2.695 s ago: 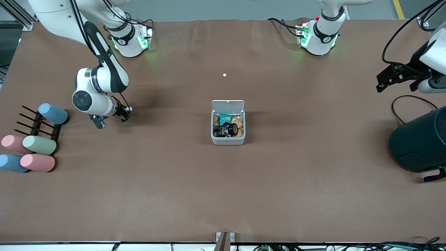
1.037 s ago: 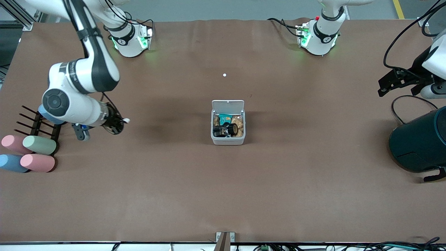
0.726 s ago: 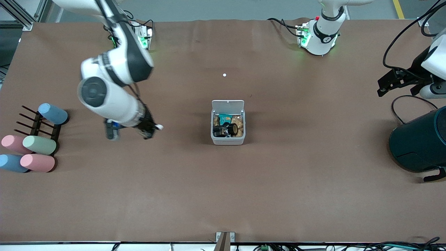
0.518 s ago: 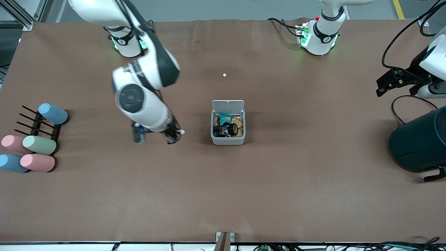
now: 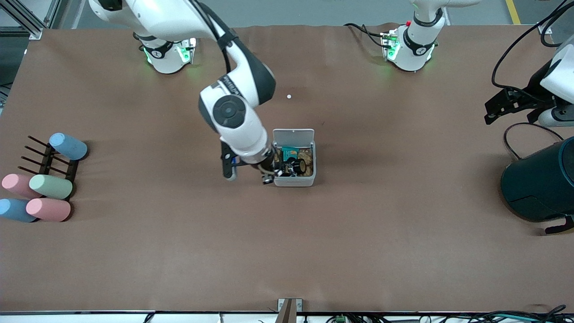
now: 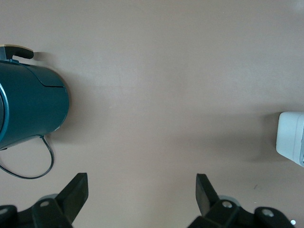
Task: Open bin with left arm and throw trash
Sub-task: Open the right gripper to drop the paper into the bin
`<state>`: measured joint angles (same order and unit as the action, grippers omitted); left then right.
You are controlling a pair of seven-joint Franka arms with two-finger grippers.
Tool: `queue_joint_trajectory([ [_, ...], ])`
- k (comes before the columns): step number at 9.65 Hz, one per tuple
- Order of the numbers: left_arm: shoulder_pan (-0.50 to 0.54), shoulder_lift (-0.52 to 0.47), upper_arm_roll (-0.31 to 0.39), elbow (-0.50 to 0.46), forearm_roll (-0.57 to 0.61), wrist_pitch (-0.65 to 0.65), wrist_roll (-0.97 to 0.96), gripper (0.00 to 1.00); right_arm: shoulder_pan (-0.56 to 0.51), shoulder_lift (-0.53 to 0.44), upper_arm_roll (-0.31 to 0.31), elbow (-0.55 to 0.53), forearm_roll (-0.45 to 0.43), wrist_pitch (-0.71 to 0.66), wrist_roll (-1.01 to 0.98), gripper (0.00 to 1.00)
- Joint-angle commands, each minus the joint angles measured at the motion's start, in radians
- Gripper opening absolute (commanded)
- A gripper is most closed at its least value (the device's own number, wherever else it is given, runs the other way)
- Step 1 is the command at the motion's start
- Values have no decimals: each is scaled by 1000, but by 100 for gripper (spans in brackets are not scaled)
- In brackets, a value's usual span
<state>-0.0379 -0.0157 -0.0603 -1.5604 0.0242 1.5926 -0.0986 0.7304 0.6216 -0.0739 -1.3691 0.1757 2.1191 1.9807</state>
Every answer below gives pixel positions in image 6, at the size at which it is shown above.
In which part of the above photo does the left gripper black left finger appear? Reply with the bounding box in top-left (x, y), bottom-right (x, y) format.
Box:
top-left (32, 172), bottom-right (89, 228)

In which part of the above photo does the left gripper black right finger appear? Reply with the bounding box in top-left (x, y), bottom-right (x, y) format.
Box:
top-left (189, 174), bottom-right (241, 228)

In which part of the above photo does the small white lidded bin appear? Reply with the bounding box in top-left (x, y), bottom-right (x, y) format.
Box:
top-left (276, 111), bottom-right (304, 168)

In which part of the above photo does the dark teal electric kettle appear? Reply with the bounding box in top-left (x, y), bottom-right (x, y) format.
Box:
top-left (0, 43), bottom-right (70, 151)

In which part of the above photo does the brown table cover sheet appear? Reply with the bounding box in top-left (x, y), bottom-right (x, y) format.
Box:
top-left (0, 0), bottom-right (304, 228)

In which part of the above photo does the black kettle power cable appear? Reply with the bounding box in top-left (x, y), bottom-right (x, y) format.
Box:
top-left (0, 134), bottom-right (56, 180)

